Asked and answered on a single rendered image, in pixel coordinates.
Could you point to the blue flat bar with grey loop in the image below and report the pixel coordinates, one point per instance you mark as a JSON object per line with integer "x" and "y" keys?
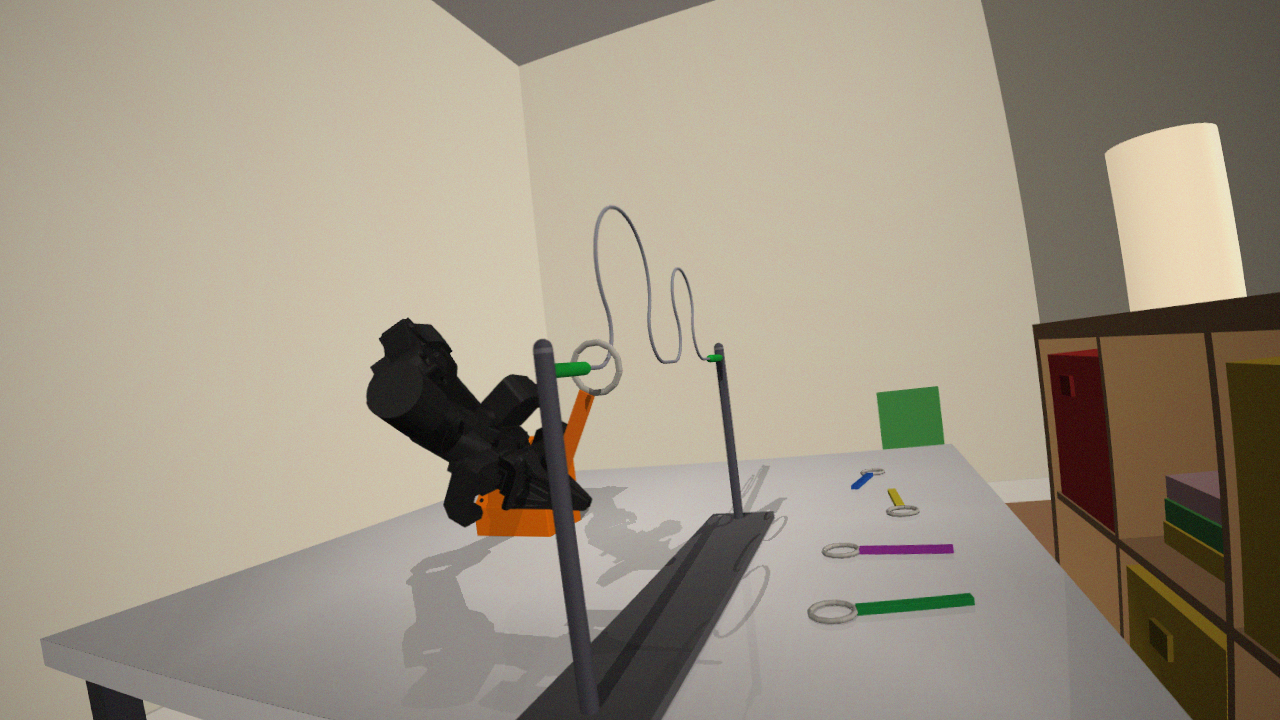
{"x": 866, "y": 477}

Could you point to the grey ring with yellow handle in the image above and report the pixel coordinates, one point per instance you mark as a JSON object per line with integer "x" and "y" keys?
{"x": 897, "y": 501}

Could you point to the orange bar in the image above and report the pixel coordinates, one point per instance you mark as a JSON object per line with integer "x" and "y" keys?
{"x": 585, "y": 398}

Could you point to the grey loop with green handle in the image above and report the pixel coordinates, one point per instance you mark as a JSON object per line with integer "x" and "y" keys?
{"x": 886, "y": 607}

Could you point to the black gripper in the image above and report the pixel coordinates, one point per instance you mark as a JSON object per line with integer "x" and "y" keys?
{"x": 509, "y": 465}

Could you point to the grey loop with purple handle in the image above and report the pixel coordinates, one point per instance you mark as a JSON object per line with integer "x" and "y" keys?
{"x": 887, "y": 549}

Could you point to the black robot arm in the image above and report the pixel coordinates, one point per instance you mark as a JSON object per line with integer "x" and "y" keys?
{"x": 416, "y": 390}

